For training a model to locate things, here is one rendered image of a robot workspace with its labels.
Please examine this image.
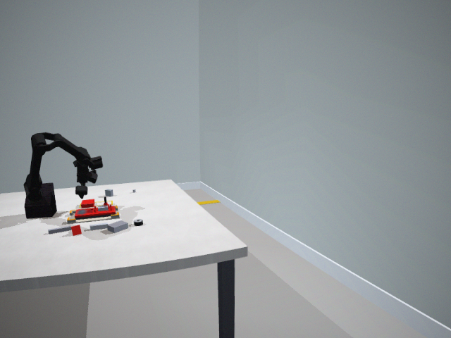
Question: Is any red square block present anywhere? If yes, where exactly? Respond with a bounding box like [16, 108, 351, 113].
[71, 225, 82, 236]

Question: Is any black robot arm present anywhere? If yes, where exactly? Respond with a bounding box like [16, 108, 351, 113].
[24, 132, 103, 204]

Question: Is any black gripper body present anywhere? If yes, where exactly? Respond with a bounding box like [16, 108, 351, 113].
[75, 169, 89, 195]

